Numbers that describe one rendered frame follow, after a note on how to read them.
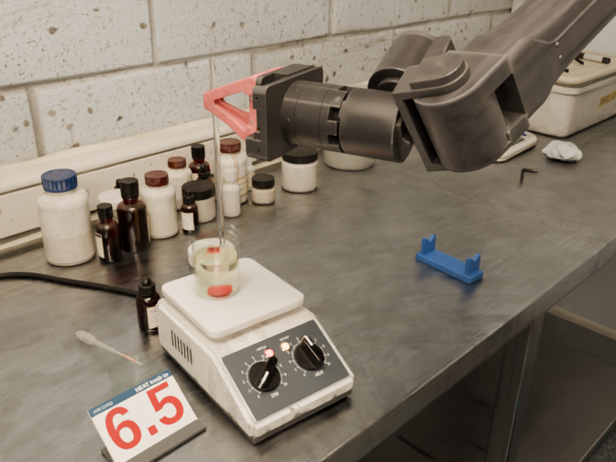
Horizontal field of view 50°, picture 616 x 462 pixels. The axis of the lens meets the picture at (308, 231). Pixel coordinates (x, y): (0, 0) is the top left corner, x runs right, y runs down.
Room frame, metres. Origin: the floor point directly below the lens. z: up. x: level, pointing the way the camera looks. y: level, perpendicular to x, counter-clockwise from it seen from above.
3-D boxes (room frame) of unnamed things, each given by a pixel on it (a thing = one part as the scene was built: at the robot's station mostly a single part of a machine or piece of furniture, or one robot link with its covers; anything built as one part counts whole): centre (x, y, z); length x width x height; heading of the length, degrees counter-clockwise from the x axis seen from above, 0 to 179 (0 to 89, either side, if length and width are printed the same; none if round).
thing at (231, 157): (1.09, 0.14, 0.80); 0.06 x 0.06 x 0.11
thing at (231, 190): (1.03, 0.13, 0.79); 0.03 x 0.03 x 0.08
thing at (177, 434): (0.49, 0.15, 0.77); 0.09 x 0.06 x 0.04; 136
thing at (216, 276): (0.62, 0.10, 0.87); 0.06 x 0.05 x 0.08; 26
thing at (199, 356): (0.60, 0.07, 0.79); 0.22 x 0.13 x 0.08; 38
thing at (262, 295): (0.62, 0.08, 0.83); 0.12 x 0.12 x 0.01; 38
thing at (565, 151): (1.34, -0.54, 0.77); 0.08 x 0.08 x 0.04; 49
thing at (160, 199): (0.95, 0.24, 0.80); 0.06 x 0.06 x 0.10
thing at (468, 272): (0.84, -0.21, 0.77); 0.10 x 0.03 x 0.04; 41
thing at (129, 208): (0.90, 0.26, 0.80); 0.04 x 0.04 x 0.11
